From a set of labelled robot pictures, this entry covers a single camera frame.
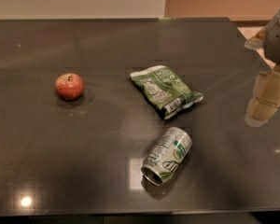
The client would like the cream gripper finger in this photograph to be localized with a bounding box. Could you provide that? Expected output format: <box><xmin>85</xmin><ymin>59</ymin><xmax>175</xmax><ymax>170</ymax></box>
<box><xmin>245</xmin><ymin>27</ymin><xmax>266</xmax><ymax>50</ymax></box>

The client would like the green white 7up can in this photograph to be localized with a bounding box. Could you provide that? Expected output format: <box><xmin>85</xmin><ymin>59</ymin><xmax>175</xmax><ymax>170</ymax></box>
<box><xmin>141</xmin><ymin>127</ymin><xmax>192</xmax><ymax>186</ymax></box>

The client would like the green chip bag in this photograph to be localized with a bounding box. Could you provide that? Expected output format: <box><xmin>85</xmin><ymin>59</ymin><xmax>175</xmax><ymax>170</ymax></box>
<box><xmin>130</xmin><ymin>65</ymin><xmax>203</xmax><ymax>119</ymax></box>

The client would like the red apple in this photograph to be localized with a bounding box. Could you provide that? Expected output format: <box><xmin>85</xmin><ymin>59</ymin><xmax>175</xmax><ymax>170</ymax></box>
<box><xmin>55</xmin><ymin>73</ymin><xmax>84</xmax><ymax>101</ymax></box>

